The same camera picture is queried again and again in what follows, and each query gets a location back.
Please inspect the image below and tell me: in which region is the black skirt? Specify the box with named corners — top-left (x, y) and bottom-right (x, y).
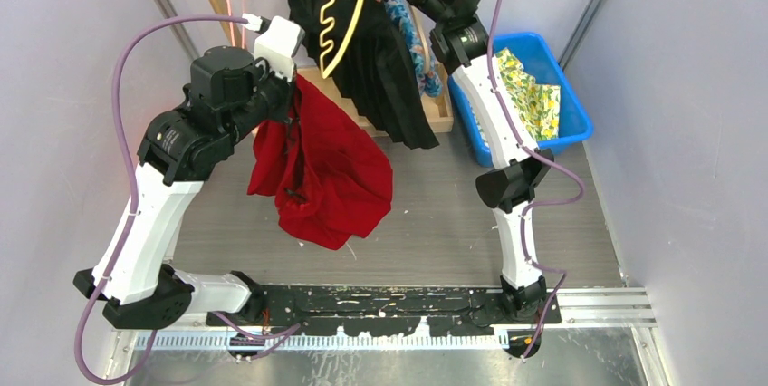
top-left (287, 0), bottom-right (439, 150)

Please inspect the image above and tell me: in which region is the aluminium rail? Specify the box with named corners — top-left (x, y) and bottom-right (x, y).
top-left (130, 285), bottom-right (657, 357)

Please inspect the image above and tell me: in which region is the cream plastic hanger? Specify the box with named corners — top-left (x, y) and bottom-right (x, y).
top-left (316, 0), bottom-right (369, 80)

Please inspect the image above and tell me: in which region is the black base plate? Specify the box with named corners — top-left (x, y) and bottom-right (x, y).
top-left (206, 285), bottom-right (562, 337)

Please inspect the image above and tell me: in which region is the blue plastic bin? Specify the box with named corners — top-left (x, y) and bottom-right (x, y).
top-left (446, 32), bottom-right (595, 169)

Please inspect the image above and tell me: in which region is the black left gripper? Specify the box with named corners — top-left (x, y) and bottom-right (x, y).
top-left (224, 54), bottom-right (298, 147)

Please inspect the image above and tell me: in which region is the red pleated skirt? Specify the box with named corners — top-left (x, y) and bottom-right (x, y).
top-left (247, 76), bottom-right (393, 250)

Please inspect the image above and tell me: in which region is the wooden clothes rack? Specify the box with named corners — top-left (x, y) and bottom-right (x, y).
top-left (208, 0), bottom-right (455, 139)

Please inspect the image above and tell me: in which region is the lemon print skirt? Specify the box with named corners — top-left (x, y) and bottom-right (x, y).
top-left (494, 48), bottom-right (562, 141)

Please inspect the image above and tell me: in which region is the beige wooden hanger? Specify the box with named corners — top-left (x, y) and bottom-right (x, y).
top-left (413, 13), bottom-right (439, 81)

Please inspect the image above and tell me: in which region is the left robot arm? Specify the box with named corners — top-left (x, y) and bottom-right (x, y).
top-left (73, 46), bottom-right (296, 330)

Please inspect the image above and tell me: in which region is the blue floral skirt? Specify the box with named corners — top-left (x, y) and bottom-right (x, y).
top-left (385, 0), bottom-right (443, 98)

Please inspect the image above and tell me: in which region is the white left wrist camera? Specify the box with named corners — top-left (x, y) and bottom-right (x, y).
top-left (242, 14), bottom-right (305, 82)

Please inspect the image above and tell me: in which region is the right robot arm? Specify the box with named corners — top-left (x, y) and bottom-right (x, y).
top-left (376, 0), bottom-right (551, 323)

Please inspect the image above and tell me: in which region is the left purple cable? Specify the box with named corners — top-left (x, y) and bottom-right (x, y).
top-left (72, 14), bottom-right (302, 386)

